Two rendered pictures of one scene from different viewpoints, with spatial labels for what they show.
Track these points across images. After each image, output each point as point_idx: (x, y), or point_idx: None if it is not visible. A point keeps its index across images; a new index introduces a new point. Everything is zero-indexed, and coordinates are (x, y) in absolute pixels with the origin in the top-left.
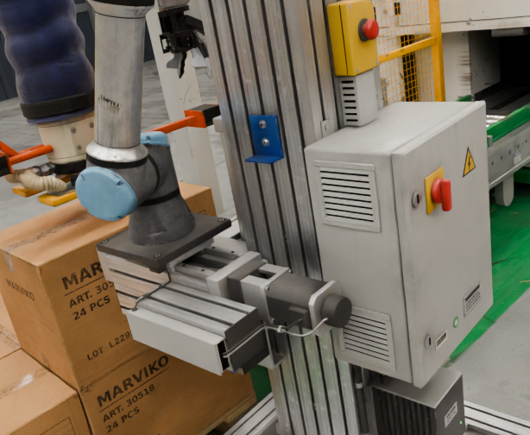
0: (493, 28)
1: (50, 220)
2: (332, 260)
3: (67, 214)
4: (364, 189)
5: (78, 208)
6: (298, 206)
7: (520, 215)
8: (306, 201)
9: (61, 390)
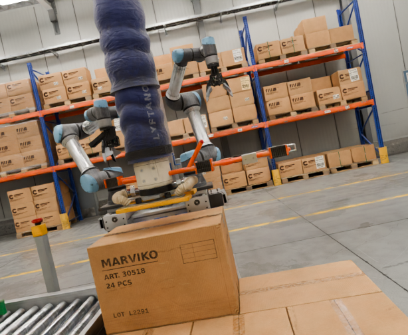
0: None
1: (181, 225)
2: None
3: (169, 227)
4: None
5: (158, 230)
6: (178, 179)
7: None
8: (178, 177)
9: (243, 280)
